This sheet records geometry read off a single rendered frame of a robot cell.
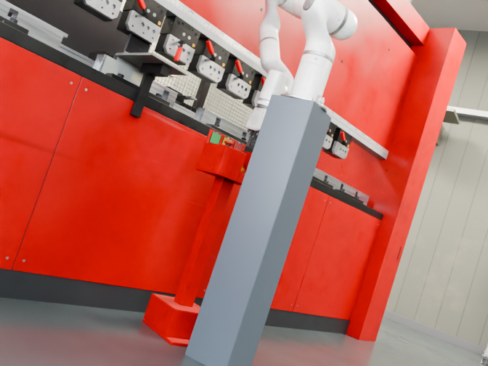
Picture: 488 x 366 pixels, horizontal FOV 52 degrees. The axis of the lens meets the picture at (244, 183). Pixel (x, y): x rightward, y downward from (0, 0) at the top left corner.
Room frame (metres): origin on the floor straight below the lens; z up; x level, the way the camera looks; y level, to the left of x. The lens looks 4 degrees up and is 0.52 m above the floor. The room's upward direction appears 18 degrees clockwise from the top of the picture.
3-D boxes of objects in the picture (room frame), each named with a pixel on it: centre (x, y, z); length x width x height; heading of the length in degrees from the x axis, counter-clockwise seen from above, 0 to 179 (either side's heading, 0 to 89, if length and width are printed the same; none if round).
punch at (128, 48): (2.06, 0.61, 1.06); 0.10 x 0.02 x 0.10; 136
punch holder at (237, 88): (2.46, 0.20, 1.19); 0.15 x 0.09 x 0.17; 136
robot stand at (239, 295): (1.85, -0.12, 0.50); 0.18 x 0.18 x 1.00; 57
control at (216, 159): (2.06, 0.08, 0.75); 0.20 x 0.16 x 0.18; 127
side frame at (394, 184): (3.80, -0.86, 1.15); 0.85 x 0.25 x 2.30; 46
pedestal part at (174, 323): (2.04, 0.06, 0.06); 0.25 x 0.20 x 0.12; 37
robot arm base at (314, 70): (1.85, -0.12, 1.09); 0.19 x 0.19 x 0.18
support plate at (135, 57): (1.95, 0.50, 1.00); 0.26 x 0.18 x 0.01; 46
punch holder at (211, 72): (2.32, 0.34, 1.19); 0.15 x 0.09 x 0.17; 136
